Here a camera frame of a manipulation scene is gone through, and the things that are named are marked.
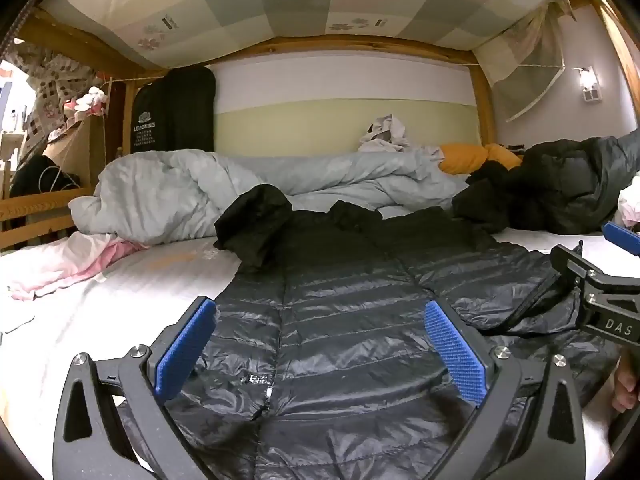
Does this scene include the orange pillow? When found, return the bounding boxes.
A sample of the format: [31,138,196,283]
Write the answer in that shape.
[439,143,522,174]

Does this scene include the person's right hand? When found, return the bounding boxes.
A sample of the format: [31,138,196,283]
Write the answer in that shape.
[612,356,639,413]

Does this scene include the pink white cloth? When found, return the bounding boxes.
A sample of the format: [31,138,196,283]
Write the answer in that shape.
[1,232,145,300]

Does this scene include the crumpled grey cloth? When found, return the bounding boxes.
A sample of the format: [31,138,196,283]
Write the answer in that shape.
[358,114,411,152]

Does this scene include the light grey-blue duvet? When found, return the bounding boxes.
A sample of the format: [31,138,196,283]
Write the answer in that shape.
[68,150,466,246]

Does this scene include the dark green down coat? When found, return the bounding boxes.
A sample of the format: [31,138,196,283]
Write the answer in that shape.
[452,130,639,235]

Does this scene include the black quilted puffer jacket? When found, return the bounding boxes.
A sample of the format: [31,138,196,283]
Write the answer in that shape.
[166,185,618,479]

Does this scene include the checkered overhead bed sheet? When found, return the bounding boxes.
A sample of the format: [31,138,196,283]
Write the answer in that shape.
[38,0,576,123]

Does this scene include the white floral pillow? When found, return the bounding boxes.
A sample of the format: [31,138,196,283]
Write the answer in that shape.
[614,172,640,230]

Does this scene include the black hanging bag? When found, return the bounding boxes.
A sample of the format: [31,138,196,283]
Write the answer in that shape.
[130,66,216,153]

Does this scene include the wooden bunk bed frame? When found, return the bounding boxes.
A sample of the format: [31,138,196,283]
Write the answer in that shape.
[0,0,640,252]

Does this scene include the wall night light socket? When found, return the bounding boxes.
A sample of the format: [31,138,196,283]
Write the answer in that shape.
[575,66,602,103]

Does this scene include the patterned hanging clothes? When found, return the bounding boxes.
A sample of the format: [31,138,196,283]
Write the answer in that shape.
[6,42,102,164]

